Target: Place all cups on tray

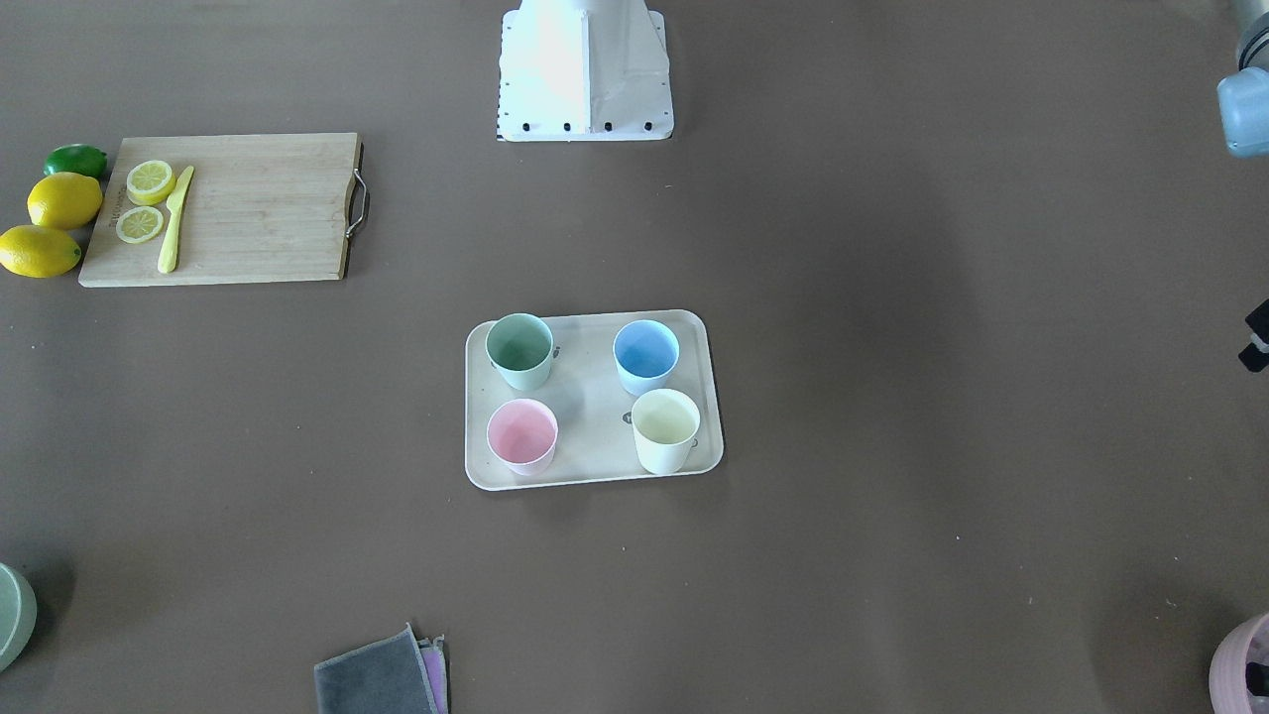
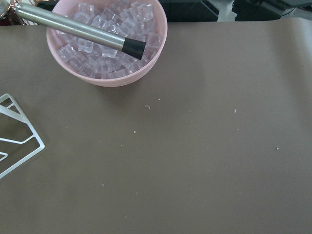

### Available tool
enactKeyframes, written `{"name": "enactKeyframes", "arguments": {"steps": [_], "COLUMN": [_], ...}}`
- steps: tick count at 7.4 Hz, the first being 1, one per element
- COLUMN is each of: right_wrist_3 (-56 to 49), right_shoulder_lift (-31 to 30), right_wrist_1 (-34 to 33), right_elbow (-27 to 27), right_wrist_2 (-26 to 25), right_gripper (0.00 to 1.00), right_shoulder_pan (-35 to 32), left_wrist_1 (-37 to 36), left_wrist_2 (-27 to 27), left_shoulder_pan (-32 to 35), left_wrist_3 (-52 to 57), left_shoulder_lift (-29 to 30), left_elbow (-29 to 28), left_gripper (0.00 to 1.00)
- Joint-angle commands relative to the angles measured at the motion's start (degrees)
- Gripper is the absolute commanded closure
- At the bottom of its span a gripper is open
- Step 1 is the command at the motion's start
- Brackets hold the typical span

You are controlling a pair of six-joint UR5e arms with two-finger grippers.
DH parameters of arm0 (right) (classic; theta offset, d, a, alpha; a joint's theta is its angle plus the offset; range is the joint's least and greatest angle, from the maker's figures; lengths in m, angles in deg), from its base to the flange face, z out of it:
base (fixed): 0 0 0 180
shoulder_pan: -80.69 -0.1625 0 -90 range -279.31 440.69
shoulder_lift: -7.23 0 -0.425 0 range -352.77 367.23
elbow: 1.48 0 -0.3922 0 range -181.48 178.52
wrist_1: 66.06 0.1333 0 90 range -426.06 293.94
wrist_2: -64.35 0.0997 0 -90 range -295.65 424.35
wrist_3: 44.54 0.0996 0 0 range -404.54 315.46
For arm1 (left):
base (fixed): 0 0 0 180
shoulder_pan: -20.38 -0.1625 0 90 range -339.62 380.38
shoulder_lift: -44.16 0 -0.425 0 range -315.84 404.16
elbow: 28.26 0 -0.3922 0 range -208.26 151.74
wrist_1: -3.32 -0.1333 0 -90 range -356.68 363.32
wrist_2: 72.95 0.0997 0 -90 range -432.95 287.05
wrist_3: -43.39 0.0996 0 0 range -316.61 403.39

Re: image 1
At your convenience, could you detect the pink cup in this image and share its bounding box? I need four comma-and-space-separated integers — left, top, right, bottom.
486, 398, 560, 476

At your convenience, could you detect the pink bowl with ice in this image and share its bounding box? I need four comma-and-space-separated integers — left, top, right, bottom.
1209, 613, 1268, 713

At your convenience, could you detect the wooden cutting board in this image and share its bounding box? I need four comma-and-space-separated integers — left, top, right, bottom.
77, 132, 365, 288

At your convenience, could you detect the whole lemon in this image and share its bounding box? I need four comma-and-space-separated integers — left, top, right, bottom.
27, 172, 104, 230
1, 223, 82, 279

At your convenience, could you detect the green lime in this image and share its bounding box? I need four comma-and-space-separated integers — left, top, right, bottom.
44, 145, 109, 179

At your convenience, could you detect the green bowl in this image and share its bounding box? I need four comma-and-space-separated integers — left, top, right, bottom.
0, 563, 38, 670

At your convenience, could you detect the lower whole lemon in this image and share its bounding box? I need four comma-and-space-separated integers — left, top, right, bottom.
1, 223, 82, 279

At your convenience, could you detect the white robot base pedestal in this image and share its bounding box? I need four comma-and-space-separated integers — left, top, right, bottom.
496, 1, 675, 142

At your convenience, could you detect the grey cloth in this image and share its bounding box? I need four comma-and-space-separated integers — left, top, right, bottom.
313, 626, 431, 713

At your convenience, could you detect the lemon slice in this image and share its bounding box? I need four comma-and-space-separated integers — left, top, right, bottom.
124, 160, 176, 205
114, 205, 165, 243

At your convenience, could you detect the yellow plastic knife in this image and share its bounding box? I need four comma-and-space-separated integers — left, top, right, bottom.
156, 166, 195, 273

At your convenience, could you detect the green cup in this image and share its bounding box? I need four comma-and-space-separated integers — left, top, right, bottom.
485, 312, 556, 392

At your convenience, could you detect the cream yellow cup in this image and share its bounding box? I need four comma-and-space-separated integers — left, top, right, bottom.
631, 388, 700, 476

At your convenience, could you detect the lower lemon slice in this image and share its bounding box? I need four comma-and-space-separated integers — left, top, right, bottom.
114, 205, 165, 243

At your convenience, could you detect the purple cloth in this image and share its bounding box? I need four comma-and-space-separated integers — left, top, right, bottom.
418, 635, 450, 714

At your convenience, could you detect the upper lemon slice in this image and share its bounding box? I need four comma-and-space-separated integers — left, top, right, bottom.
124, 160, 176, 205

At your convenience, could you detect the blue cup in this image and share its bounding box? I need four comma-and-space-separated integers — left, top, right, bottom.
613, 320, 680, 398

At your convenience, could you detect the upper whole lemon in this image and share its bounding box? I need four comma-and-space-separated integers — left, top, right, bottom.
27, 172, 104, 230

